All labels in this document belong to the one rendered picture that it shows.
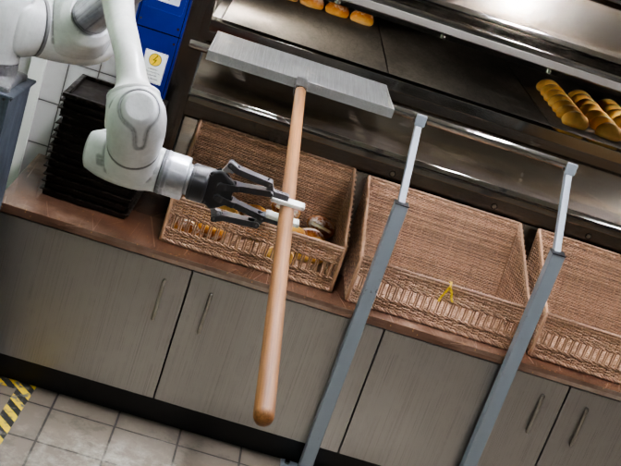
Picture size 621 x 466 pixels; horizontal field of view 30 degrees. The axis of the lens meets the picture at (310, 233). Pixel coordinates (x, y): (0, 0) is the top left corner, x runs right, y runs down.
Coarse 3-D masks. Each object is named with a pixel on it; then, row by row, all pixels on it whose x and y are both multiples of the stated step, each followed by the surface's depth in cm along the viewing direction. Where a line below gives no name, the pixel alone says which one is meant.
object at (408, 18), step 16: (352, 0) 356; (368, 0) 356; (400, 16) 358; (416, 16) 358; (448, 32) 359; (464, 32) 359; (496, 48) 360; (512, 48) 360; (544, 64) 362; (560, 64) 362; (592, 80) 363; (608, 80) 363
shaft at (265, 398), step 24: (288, 144) 270; (288, 168) 253; (288, 192) 238; (288, 216) 226; (288, 240) 216; (288, 264) 207; (264, 336) 180; (264, 360) 172; (264, 384) 165; (264, 408) 159
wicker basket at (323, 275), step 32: (224, 128) 384; (192, 160) 385; (224, 160) 385; (256, 160) 386; (320, 160) 388; (320, 192) 389; (352, 192) 376; (224, 224) 347; (224, 256) 350; (256, 256) 351; (320, 256) 350; (320, 288) 353
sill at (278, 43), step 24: (216, 24) 374; (288, 48) 376; (360, 72) 379; (384, 72) 384; (432, 96) 381; (456, 96) 384; (504, 120) 383; (528, 120) 386; (576, 144) 385; (600, 144) 387
